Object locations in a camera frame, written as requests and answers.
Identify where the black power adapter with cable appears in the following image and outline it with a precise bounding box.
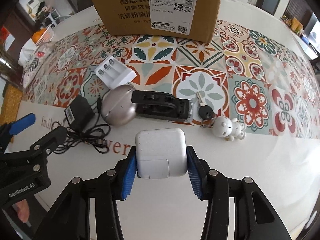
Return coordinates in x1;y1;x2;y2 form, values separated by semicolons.
54;95;111;154

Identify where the silver oval earbud case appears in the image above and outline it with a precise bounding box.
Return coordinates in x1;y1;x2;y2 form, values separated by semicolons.
101;85;137;126

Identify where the white robot figure keychain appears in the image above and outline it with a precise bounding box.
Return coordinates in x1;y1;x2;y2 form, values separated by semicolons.
212;116;246;141

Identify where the white battery charger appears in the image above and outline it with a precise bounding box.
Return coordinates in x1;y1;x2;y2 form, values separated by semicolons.
95;56;137;90

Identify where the white square power adapter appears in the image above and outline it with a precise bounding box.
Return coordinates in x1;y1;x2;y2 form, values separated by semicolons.
135;128;187;179

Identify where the black clamp mount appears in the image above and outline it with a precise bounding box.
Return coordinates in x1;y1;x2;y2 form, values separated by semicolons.
131;90;193;122

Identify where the person's left hand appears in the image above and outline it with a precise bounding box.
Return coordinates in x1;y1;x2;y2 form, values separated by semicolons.
16;199;30;224

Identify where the gold yellow box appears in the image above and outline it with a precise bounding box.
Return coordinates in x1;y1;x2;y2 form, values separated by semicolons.
1;84;23;125

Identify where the white basket of oranges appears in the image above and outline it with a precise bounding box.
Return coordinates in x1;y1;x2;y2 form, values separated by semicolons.
31;27;54;46

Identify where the white shoe rack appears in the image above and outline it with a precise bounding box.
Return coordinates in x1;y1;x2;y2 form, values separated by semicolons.
41;9;69;28

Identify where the black key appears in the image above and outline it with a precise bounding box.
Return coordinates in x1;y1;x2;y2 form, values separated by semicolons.
196;92;216;127

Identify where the patterned tile table runner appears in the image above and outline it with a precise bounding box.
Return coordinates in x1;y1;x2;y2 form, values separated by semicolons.
23;20;319;139

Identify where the left black dining chair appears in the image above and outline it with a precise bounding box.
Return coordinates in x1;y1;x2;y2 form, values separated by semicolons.
77;0;93;11

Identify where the white tv cabinet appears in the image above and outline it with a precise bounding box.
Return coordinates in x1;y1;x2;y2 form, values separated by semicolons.
280;18;318;60

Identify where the brown cardboard box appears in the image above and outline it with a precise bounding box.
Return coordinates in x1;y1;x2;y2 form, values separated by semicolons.
92;0;221;42

